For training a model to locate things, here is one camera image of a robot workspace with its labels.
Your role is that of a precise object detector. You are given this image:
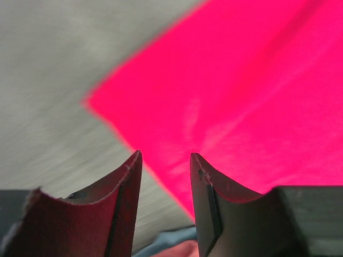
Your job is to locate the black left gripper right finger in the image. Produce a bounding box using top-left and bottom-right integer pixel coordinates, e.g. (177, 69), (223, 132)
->
(190, 153), (310, 256)

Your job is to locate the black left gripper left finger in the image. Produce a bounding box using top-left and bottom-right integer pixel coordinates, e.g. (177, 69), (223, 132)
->
(1, 151), (143, 257)

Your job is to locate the hot pink t shirt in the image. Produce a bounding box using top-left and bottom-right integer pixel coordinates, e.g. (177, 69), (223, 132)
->
(85, 1), (342, 217)

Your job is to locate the folded salmon t shirt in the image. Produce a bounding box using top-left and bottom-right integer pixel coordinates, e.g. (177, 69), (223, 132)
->
(152, 240), (199, 257)

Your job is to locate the folded light blue t shirt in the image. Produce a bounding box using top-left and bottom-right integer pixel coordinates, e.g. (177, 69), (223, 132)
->
(132, 226), (197, 257)

